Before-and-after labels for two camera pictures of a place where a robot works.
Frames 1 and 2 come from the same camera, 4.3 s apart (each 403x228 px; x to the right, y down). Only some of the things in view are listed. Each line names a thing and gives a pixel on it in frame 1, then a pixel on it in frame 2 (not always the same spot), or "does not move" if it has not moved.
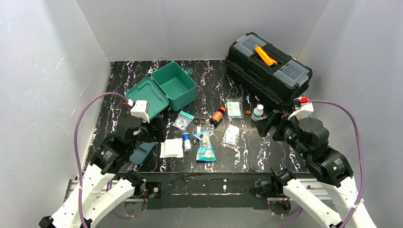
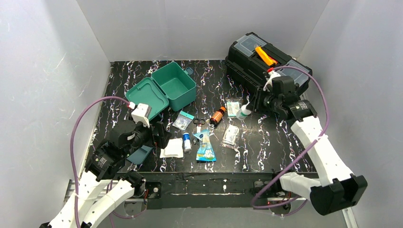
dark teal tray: (140, 153) does not move
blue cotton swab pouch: (206, 151) does not move
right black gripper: (274, 122) to (260, 101)
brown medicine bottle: (217, 116) does not move
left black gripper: (158, 126) to (158, 134)
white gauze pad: (172, 147) does not move
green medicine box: (171, 85) does not move
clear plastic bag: (231, 137) does not move
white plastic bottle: (257, 114) to (242, 113)
